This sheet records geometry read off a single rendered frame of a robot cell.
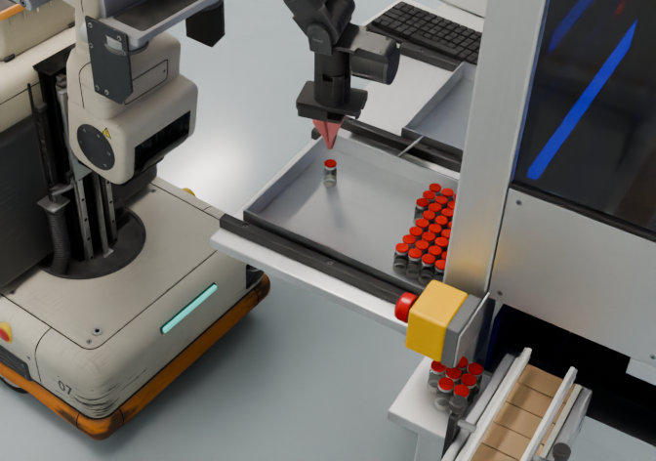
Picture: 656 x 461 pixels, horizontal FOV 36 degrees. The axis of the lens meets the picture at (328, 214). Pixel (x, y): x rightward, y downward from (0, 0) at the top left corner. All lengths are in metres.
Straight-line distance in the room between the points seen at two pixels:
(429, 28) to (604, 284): 1.11
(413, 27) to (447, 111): 0.40
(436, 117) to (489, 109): 0.71
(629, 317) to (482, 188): 0.24
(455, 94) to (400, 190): 0.32
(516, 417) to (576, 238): 0.25
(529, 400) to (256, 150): 2.01
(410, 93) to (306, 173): 0.32
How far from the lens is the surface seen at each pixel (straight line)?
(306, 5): 1.46
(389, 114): 1.91
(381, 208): 1.69
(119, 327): 2.33
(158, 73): 2.08
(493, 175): 1.25
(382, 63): 1.51
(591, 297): 1.31
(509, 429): 1.35
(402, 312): 1.35
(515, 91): 1.17
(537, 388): 1.40
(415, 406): 1.41
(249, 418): 2.50
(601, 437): 1.47
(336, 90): 1.57
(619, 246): 1.24
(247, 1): 4.04
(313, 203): 1.69
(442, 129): 1.88
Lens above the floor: 1.98
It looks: 41 degrees down
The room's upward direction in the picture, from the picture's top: 3 degrees clockwise
